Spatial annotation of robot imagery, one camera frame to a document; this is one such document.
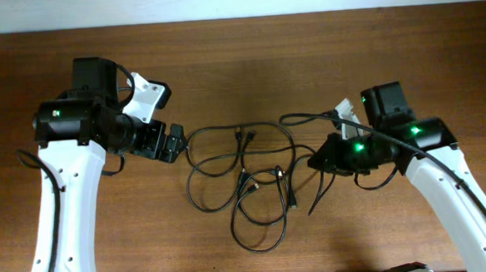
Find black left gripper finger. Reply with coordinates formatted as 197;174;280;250
168;123;185;145
160;145;185;163

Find black USB cable removed one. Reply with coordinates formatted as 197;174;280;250
184;141;340;223

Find black USB cable loop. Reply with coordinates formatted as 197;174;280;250
182;120;299;189

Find black USB cable loops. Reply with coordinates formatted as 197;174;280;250
227;165;295;255

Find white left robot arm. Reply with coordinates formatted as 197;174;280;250
17;94;186;272

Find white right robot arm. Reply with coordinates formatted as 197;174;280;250
308;82;486;272

